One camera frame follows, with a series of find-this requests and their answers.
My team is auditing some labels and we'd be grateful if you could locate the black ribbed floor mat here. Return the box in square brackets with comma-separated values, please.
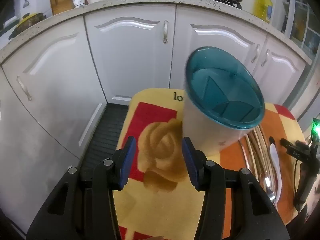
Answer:
[79, 102, 131, 182]

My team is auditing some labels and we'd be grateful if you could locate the bundle of chopsticks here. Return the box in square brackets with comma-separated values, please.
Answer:
[246, 126, 275, 193]

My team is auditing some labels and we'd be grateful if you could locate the white cabinet door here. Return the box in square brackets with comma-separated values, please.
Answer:
[259, 35, 307, 112]
[83, 4, 177, 103]
[169, 5, 268, 105]
[1, 15, 108, 159]
[0, 66, 83, 233]

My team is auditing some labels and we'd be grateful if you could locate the glass door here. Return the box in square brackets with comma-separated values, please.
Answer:
[284, 0, 320, 130]

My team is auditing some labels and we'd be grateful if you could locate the black pan yellow rim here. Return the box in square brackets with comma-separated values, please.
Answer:
[9, 12, 47, 40]

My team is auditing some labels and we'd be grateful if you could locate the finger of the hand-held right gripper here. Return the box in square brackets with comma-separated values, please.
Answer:
[280, 138, 312, 158]

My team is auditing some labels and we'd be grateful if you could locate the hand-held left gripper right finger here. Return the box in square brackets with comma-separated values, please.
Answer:
[182, 137, 290, 240]

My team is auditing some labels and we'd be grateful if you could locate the white appliance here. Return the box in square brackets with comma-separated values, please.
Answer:
[14, 0, 54, 18]

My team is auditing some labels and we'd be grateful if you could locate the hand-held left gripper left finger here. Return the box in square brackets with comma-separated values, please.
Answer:
[26, 136, 137, 240]

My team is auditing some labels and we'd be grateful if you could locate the yellow oil bottle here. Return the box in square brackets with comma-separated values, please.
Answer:
[252, 0, 273, 24]

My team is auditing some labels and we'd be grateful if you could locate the printed table cloth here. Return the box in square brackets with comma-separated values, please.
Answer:
[114, 88, 309, 240]

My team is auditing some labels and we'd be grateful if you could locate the metal utensil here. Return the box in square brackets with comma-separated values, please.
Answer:
[238, 139, 277, 203]

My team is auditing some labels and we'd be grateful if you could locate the speckled stone countertop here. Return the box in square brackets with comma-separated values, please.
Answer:
[0, 0, 313, 65]

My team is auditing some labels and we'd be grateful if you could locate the white floral utensil holder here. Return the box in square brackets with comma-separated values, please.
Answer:
[182, 46, 265, 153]

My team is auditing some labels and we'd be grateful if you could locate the white spoon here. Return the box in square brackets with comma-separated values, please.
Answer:
[269, 142, 283, 203]

